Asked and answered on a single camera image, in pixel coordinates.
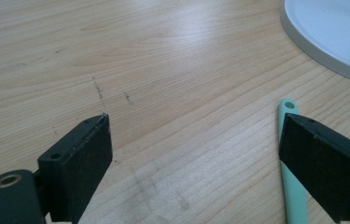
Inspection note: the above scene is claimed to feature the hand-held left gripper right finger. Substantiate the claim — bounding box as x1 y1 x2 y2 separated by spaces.
278 112 350 224

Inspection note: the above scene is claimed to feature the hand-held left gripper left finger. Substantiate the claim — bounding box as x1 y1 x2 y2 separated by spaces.
37 113 114 224

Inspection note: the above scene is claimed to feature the mint green utensil handle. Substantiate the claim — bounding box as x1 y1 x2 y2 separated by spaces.
276 98 310 224

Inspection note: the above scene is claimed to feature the white round stand base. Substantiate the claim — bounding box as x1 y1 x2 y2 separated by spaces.
279 0 350 88

